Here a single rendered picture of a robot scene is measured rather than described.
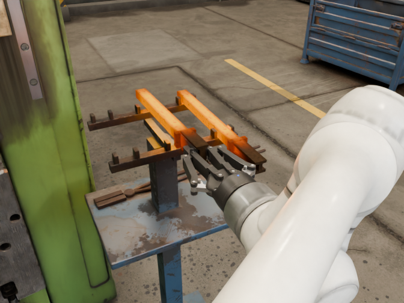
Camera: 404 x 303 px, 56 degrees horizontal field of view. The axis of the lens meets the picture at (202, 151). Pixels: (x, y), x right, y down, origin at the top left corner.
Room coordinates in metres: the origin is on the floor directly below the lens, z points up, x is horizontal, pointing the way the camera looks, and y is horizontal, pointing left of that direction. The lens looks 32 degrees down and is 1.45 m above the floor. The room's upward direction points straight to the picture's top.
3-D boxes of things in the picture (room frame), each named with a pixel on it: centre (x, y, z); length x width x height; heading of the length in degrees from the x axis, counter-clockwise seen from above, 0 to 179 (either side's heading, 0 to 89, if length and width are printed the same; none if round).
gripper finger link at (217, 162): (0.58, -0.04, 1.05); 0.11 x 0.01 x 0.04; 21
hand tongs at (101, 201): (0.98, 0.04, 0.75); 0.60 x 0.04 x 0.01; 121
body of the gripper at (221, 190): (0.51, -0.05, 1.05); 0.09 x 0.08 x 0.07; 26
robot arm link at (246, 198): (0.45, -0.08, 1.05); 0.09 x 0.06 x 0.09; 116
